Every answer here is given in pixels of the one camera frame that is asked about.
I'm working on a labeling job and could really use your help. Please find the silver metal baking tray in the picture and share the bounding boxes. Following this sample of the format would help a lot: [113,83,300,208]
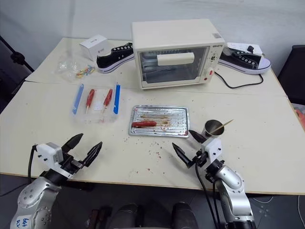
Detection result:
[128,104,190,139]

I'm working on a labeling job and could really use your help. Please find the black canvas sneaker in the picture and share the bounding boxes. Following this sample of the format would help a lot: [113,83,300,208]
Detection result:
[96,42,135,74]
[217,43,272,75]

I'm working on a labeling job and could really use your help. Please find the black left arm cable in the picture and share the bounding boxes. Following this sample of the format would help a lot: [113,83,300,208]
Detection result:
[27,144,39,185]

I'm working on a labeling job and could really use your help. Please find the dark rounded shape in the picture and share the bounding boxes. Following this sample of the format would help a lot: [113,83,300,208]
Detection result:
[171,201,195,229]
[112,202,144,229]

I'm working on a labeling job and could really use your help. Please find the dark cabinet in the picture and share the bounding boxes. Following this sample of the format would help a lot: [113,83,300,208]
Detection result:
[277,44,305,106]

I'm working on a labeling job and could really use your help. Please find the black oven power cord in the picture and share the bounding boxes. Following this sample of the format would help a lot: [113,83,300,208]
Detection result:
[214,71,264,90]

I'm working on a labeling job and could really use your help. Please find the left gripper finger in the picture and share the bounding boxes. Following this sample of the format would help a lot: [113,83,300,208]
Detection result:
[81,141,103,168]
[61,133,84,154]

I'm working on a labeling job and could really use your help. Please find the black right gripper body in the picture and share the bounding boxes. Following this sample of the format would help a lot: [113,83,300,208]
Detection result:
[187,150,208,168]

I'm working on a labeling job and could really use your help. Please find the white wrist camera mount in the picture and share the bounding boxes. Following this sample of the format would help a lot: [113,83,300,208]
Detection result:
[32,142,63,171]
[200,138,223,163]

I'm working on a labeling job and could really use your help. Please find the skewered sausage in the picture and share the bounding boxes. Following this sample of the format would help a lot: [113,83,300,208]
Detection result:
[102,88,113,115]
[85,88,96,115]

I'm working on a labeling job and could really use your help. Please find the white power strip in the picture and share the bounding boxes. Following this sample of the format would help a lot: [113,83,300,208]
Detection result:
[224,42,264,57]

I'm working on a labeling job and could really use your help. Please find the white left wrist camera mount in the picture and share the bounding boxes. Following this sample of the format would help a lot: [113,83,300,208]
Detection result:
[32,142,63,171]

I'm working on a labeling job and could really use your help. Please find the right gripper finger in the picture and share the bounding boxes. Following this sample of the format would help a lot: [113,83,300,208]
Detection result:
[172,142,192,168]
[188,129,207,145]

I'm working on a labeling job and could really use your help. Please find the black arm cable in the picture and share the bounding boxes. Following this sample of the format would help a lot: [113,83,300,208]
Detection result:
[194,164,223,229]
[27,144,39,185]

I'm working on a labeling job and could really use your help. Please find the orange bag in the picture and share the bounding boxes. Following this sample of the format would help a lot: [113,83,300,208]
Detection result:
[292,103,305,131]

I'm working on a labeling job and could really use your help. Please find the small white cardboard box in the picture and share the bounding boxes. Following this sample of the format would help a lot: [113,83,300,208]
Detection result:
[79,35,111,62]

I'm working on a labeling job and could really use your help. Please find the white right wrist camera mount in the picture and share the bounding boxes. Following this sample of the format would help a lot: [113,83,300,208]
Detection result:
[200,138,223,163]

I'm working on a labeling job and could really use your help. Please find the steel metal cup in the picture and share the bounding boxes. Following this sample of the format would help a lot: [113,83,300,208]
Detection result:
[202,119,225,139]

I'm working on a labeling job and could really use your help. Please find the cream toaster oven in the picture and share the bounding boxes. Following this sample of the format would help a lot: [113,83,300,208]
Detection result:
[131,19,225,91]

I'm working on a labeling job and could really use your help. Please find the loose red sausage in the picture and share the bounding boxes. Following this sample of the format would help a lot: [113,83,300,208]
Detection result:
[131,120,158,128]

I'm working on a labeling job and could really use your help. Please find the white floor cable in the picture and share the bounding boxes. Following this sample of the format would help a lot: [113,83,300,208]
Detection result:
[252,195,305,216]

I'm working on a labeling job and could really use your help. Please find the clear container with blue clips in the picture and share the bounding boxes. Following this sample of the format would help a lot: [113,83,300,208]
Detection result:
[69,82,122,125]

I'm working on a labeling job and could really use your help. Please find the clear bag of colourful bits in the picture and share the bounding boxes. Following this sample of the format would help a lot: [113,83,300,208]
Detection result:
[54,55,96,81]

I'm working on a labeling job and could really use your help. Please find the wooden stick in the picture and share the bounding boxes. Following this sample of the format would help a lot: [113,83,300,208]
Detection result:
[209,119,234,135]

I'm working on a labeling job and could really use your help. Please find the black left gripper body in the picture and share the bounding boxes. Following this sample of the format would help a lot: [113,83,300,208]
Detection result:
[59,150,85,178]

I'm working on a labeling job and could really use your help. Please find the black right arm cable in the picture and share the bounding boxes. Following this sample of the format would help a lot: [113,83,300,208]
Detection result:
[194,164,223,229]

